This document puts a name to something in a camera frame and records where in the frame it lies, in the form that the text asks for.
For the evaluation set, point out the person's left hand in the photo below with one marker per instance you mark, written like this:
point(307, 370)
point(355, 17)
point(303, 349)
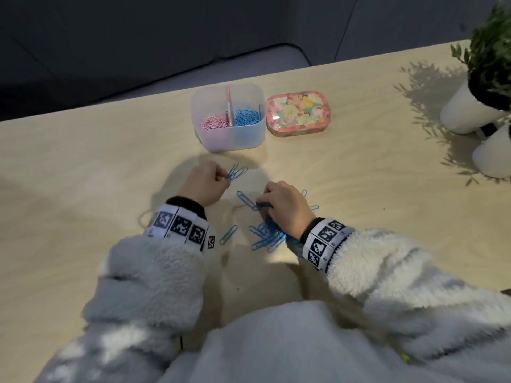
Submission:
point(203, 183)

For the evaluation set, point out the heap of pink paper clips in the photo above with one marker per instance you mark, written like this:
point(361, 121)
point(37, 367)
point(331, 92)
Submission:
point(215, 121)

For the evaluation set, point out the pink floral tin lid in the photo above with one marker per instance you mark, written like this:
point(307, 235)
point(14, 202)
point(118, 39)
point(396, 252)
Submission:
point(297, 111)

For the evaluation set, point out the person's white fleece torso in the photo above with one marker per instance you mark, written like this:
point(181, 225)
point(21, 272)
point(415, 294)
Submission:
point(299, 347)

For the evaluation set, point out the right wrist marker band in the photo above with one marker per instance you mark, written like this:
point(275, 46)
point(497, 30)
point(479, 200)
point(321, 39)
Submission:
point(325, 241)

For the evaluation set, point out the handful of blue paper clips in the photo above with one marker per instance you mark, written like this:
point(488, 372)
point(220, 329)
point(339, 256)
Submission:
point(235, 172)

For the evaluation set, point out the wrist marker band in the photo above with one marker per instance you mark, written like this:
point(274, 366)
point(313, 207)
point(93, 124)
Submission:
point(177, 225)
point(325, 241)

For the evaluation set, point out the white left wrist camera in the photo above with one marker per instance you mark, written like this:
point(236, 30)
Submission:
point(211, 242)

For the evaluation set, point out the heap of blue paper clips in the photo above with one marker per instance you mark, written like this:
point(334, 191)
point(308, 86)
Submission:
point(246, 117)

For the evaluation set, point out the green plant in white pot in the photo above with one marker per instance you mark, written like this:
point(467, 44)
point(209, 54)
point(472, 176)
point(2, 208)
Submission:
point(495, 155)
point(463, 113)

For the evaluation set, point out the grey high-back sofa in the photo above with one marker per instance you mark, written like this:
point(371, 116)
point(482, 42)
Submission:
point(239, 67)

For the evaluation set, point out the left wrist marker band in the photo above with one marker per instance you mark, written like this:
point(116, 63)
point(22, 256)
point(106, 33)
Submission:
point(177, 225)

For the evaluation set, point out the person's right forearm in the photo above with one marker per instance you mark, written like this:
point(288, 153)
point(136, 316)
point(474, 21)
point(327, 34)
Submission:
point(419, 287)

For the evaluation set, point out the cluster of blue paper clips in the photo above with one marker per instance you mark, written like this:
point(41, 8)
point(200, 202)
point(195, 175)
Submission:
point(267, 235)

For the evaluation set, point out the yellow object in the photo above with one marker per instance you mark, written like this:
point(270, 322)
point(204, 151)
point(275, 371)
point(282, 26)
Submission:
point(405, 357)

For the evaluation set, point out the person's left forearm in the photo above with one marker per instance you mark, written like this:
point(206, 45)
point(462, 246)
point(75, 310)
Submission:
point(139, 295)

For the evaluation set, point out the translucent divided plastic box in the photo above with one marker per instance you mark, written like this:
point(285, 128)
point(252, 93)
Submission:
point(231, 141)

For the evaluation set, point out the person's right hand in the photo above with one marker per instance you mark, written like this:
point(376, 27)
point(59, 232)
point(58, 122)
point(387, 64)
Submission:
point(289, 209)

